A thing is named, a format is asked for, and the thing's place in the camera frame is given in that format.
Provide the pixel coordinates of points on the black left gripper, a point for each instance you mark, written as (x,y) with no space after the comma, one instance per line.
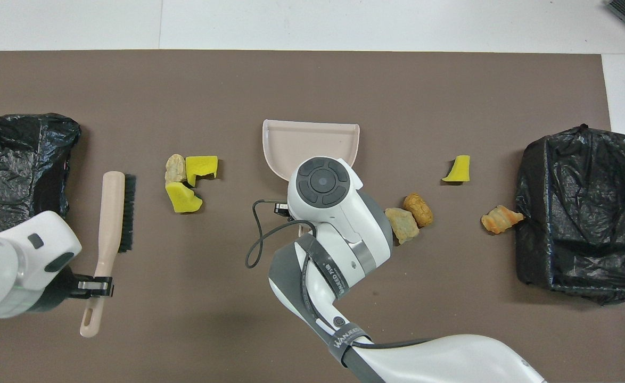
(57,291)

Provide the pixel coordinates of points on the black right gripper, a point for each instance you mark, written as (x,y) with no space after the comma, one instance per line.
(282,208)

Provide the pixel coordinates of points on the beige plastic dustpan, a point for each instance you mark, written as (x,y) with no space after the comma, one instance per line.
(291,141)

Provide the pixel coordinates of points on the beige brush black bristles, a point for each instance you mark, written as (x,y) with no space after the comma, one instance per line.
(111,213)

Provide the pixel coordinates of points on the notched yellow sponge piece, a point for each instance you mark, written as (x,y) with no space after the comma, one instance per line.
(200,165)

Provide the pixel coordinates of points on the yellow sponge chunk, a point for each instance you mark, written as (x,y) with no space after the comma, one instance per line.
(182,198)

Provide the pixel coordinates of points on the small striped bread toy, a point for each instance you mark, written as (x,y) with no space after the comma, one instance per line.
(174,167)

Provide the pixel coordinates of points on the pale greenish foam chunk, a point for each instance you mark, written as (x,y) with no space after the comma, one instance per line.
(405,226)

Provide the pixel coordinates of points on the brown peanut shaped toy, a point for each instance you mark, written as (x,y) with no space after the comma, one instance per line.
(418,209)

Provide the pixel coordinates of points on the yellow green wedge sponge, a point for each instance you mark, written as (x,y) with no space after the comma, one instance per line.
(459,170)

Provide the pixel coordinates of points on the orange striped bread toy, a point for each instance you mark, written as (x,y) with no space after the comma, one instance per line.
(499,219)

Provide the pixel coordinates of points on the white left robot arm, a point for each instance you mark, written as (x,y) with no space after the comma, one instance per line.
(19,255)

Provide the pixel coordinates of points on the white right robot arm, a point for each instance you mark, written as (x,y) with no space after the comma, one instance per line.
(344,223)

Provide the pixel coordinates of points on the black bag lined bin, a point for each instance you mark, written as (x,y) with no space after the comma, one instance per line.
(573,213)
(19,149)

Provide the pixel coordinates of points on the brown table mat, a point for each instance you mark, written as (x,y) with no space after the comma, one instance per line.
(344,80)

